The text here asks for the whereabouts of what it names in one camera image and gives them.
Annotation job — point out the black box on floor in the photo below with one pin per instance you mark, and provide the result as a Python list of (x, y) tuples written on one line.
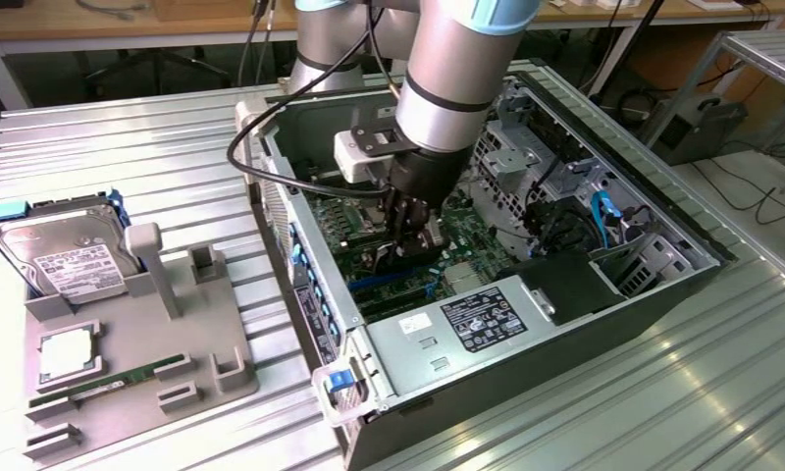
[(701, 127)]

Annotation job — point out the blue expansion slot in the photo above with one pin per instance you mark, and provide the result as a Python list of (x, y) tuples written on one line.
[(374, 282)]

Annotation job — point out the grey power supply unit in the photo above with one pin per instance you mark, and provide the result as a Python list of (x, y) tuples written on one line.
[(458, 338)]

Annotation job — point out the green RAM stick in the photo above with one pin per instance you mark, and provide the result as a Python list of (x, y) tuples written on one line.
[(124, 380)]

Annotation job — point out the metal disk bay cage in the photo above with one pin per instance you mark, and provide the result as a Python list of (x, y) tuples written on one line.
[(518, 167)]

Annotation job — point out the black expansion slot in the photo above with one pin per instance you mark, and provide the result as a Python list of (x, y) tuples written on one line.
[(392, 300)]

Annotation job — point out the open black PC case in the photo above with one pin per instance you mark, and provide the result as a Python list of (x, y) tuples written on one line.
[(563, 353)]

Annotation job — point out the blue disk caddy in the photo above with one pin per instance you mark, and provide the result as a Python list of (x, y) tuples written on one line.
[(10, 211)]

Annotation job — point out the black chair base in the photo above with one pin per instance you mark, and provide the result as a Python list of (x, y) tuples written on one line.
[(158, 64)]

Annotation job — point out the black RAM stick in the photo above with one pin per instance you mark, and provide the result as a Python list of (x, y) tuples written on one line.
[(356, 245)]

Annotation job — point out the green motherboard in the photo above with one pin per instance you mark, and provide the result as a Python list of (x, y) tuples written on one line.
[(478, 235)]

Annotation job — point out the silver hard disk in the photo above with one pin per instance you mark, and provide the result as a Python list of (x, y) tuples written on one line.
[(66, 255)]

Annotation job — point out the silver CPU chip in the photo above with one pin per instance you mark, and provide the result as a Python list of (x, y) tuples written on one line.
[(71, 354)]

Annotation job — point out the metal slat table frame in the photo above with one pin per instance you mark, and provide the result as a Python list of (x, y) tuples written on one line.
[(766, 54)]

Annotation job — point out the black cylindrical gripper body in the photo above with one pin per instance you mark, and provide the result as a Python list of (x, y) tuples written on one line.
[(428, 174)]

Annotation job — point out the silver chipset heatsink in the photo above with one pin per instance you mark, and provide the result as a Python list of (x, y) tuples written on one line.
[(463, 276)]

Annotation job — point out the grey parts rack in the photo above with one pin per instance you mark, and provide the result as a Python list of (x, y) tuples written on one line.
[(138, 343)]

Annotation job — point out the wooden desk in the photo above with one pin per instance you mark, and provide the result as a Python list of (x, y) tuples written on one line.
[(104, 19)]

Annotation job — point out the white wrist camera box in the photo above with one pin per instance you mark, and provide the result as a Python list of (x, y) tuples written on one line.
[(355, 157)]

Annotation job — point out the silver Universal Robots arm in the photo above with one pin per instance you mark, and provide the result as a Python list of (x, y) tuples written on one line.
[(451, 73)]

